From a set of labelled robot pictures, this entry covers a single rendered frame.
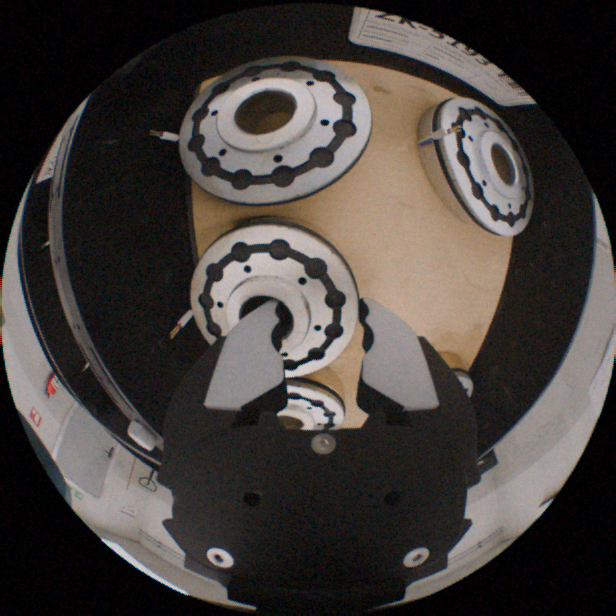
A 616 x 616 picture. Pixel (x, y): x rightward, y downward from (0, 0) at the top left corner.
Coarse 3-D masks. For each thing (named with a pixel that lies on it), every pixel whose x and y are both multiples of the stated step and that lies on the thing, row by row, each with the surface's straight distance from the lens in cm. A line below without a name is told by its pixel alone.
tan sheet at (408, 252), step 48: (384, 96) 16; (432, 96) 19; (384, 144) 14; (192, 192) 16; (336, 192) 13; (384, 192) 14; (432, 192) 15; (336, 240) 13; (384, 240) 14; (432, 240) 15; (480, 240) 18; (384, 288) 15; (432, 288) 17; (480, 288) 20; (432, 336) 19; (480, 336) 24
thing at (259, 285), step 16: (240, 288) 11; (256, 288) 11; (272, 288) 11; (288, 288) 11; (240, 304) 12; (288, 304) 11; (304, 304) 11; (304, 320) 11; (288, 336) 12; (304, 336) 12
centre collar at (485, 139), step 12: (480, 132) 15; (492, 132) 16; (480, 144) 14; (492, 144) 15; (504, 144) 17; (480, 156) 14; (516, 156) 18; (492, 168) 14; (516, 168) 17; (492, 180) 14; (516, 180) 17; (504, 192) 15; (516, 192) 16
